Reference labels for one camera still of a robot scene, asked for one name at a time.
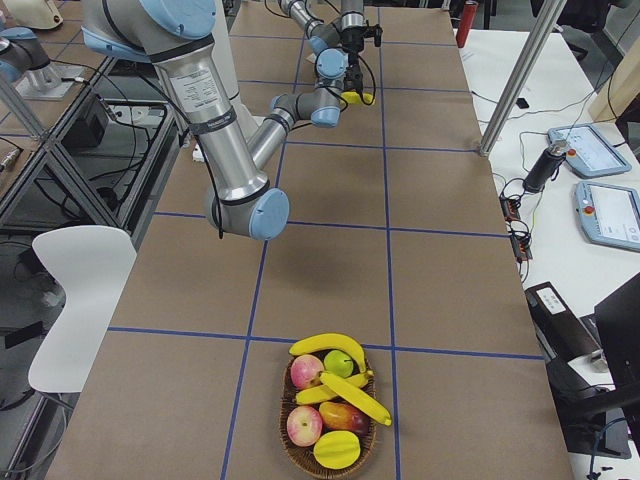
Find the small yellow banana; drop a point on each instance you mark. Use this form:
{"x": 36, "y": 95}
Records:
{"x": 355, "y": 98}

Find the large curved yellow banana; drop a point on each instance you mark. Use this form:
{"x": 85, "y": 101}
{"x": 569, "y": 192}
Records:
{"x": 331, "y": 341}

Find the yellow banana across basket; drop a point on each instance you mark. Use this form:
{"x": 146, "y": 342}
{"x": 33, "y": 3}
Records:
{"x": 357, "y": 397}

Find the wicker fruit basket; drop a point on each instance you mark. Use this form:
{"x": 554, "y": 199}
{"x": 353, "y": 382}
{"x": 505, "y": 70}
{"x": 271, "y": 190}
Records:
{"x": 302, "y": 457}

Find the red fire extinguisher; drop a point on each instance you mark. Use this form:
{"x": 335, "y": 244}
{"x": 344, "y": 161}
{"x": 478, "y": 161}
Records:
{"x": 466, "y": 20}

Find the black cylinder device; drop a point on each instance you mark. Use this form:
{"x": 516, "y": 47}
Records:
{"x": 546, "y": 165}

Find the upper teach pendant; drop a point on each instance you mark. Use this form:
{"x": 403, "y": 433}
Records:
{"x": 594, "y": 155}

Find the teach pendant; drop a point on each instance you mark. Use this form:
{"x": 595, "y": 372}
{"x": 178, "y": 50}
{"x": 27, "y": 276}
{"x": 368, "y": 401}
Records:
{"x": 594, "y": 155}
{"x": 608, "y": 214}

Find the lower teach pendant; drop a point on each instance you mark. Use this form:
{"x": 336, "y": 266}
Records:
{"x": 608, "y": 214}

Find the green apple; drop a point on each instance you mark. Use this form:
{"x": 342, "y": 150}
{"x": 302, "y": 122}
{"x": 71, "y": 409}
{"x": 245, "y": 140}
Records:
{"x": 339, "y": 363}

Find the upper pink apple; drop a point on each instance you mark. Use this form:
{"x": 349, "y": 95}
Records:
{"x": 304, "y": 371}

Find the pink apple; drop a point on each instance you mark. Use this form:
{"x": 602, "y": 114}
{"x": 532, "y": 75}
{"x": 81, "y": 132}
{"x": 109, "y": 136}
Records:
{"x": 304, "y": 371}
{"x": 304, "y": 426}

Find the white plastic chair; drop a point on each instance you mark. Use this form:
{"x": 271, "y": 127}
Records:
{"x": 92, "y": 264}

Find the yellow banana under others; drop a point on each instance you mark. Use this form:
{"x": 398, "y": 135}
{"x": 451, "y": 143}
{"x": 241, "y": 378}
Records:
{"x": 322, "y": 393}

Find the red yellow mango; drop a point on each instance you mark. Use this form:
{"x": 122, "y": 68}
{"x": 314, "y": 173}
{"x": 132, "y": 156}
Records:
{"x": 344, "y": 416}

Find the black monitor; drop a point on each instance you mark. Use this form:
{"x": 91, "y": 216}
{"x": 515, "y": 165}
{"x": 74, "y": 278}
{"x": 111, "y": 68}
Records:
{"x": 617, "y": 321}

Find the lower pink apple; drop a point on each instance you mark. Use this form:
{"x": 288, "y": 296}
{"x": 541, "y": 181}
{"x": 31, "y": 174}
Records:
{"x": 304, "y": 426}

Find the black box with label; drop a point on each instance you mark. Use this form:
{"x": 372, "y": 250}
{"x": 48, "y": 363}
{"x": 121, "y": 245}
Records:
{"x": 571, "y": 345}

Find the yellow starfruit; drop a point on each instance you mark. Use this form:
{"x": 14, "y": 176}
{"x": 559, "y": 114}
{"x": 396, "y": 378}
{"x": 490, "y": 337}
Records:
{"x": 337, "y": 449}

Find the aluminium frame post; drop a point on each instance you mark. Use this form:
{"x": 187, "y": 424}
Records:
{"x": 547, "y": 18}

